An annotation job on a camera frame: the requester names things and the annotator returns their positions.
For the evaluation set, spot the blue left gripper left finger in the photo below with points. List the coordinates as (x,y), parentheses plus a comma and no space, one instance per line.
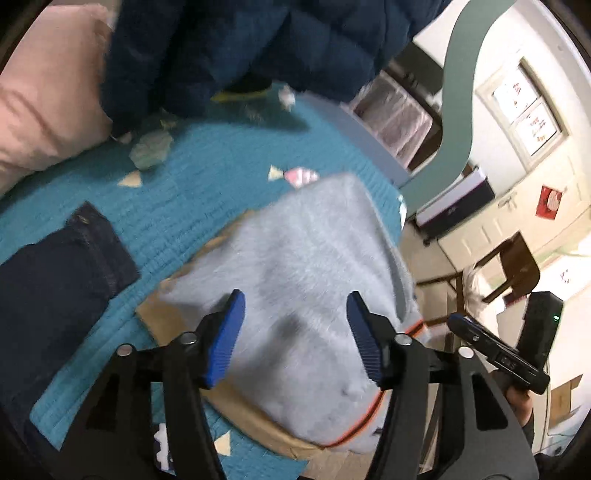
(219,334)

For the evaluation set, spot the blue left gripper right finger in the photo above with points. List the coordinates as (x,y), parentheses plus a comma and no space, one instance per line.
(359,318)

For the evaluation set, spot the grey sweater with orange stripes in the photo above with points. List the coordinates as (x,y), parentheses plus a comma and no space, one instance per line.
(296,261)

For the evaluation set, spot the right hand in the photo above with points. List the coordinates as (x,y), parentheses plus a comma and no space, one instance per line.
(521,404)

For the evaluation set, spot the folded tan trousers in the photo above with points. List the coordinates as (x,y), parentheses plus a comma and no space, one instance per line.
(164,323)

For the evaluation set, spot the brown wooden chair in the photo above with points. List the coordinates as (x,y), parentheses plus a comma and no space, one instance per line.
(509,272)

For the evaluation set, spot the teal quilted bed mat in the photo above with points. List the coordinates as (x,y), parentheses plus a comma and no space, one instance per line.
(215,170)

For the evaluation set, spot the dark denim jacket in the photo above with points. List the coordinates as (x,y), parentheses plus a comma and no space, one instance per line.
(52,293)

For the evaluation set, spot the navy and yellow puffer jacket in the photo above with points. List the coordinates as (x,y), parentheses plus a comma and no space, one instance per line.
(176,55)

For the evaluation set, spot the pink duvet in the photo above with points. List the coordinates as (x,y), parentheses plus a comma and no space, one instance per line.
(50,108)

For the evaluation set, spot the mint green bunk bed frame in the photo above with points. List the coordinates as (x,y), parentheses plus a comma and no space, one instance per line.
(419,189)

